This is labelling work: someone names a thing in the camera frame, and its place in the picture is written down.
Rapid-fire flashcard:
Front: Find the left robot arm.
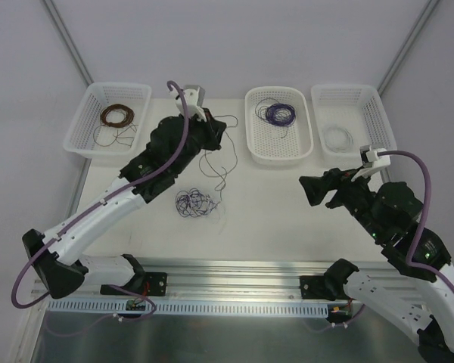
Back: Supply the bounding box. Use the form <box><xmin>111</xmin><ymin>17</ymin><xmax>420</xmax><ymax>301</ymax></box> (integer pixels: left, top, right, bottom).
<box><xmin>22</xmin><ymin>114</ymin><xmax>226</xmax><ymax>299</ymax></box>

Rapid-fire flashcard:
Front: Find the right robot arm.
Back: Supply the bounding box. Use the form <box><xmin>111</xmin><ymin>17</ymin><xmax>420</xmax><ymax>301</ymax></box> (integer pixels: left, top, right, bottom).
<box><xmin>299</xmin><ymin>169</ymin><xmax>454</xmax><ymax>362</ymax></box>

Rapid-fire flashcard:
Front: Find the middle white perforated basket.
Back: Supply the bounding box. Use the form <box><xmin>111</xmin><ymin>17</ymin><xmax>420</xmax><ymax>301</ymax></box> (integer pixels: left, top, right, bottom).
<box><xmin>244</xmin><ymin>86</ymin><xmax>314</xmax><ymax>166</ymax></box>

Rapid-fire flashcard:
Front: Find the white perforated basket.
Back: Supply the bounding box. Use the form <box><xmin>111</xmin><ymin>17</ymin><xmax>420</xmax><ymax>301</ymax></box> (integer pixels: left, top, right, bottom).
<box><xmin>311</xmin><ymin>84</ymin><xmax>397</xmax><ymax>169</ymax></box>
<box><xmin>244</xmin><ymin>86</ymin><xmax>314</xmax><ymax>166</ymax></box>
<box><xmin>63</xmin><ymin>82</ymin><xmax>152</xmax><ymax>163</ymax></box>

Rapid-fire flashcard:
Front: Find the right white perforated basket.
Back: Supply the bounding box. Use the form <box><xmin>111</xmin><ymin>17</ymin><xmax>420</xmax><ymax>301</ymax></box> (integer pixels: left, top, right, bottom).
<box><xmin>311</xmin><ymin>84</ymin><xmax>397</xmax><ymax>169</ymax></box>

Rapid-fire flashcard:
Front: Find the left white perforated basket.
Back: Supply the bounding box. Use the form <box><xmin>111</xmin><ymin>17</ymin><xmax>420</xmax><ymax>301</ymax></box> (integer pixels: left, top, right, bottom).
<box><xmin>63</xmin><ymin>82</ymin><xmax>152</xmax><ymax>163</ymax></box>

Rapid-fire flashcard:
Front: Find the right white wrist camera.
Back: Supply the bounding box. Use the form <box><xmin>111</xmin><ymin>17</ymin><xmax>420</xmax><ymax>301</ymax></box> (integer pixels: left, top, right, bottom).
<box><xmin>352</xmin><ymin>145</ymin><xmax>390</xmax><ymax>182</ymax></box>

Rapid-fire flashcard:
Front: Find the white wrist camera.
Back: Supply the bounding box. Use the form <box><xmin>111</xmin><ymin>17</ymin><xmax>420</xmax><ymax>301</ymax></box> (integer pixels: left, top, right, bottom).
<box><xmin>352</xmin><ymin>145</ymin><xmax>390</xmax><ymax>182</ymax></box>
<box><xmin>170</xmin><ymin>85</ymin><xmax>207</xmax><ymax>122</ymax></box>

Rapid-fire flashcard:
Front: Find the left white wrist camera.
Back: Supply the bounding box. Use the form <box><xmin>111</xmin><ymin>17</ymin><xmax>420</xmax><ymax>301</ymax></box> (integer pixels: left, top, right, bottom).
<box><xmin>170</xmin><ymin>85</ymin><xmax>207</xmax><ymax>122</ymax></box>

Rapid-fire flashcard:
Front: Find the purple coiled cable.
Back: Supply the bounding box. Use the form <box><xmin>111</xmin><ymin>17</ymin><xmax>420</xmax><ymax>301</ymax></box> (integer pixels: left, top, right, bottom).
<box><xmin>254</xmin><ymin>98</ymin><xmax>297</xmax><ymax>139</ymax></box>

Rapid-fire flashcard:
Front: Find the white coiled cable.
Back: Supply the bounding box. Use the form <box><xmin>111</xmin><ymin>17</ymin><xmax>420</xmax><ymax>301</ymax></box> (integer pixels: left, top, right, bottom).
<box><xmin>322</xmin><ymin>125</ymin><xmax>354</xmax><ymax>154</ymax></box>

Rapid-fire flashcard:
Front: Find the brown coiled cable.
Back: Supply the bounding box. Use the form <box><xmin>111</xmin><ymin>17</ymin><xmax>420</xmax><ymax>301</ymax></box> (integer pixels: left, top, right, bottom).
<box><xmin>92</xmin><ymin>104</ymin><xmax>135</xmax><ymax>147</ymax></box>

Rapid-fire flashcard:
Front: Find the aluminium mounting rail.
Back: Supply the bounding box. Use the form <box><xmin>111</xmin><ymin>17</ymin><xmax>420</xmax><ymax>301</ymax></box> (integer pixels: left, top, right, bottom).
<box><xmin>33</xmin><ymin>258</ymin><xmax>364</xmax><ymax>303</ymax></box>

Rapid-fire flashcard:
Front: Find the left aluminium frame post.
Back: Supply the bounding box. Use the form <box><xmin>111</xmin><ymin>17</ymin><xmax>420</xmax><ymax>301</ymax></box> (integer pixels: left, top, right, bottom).
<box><xmin>41</xmin><ymin>0</ymin><xmax>94</xmax><ymax>87</ymax></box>

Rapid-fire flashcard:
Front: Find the aluminium frame post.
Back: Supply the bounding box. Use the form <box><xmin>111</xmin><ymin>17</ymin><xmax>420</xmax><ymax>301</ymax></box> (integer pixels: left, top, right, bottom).
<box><xmin>377</xmin><ymin>0</ymin><xmax>442</xmax><ymax>97</ymax></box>
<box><xmin>41</xmin><ymin>0</ymin><xmax>94</xmax><ymax>87</ymax></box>

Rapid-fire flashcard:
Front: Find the right aluminium frame post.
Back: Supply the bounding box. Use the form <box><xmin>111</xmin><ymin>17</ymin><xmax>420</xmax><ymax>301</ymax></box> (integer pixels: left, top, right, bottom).
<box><xmin>377</xmin><ymin>0</ymin><xmax>442</xmax><ymax>97</ymax></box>

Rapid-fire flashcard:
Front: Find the white slotted cable duct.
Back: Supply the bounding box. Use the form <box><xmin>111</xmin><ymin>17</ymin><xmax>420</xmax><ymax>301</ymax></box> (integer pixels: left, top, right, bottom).
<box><xmin>48</xmin><ymin>298</ymin><xmax>328</xmax><ymax>318</ymax></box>

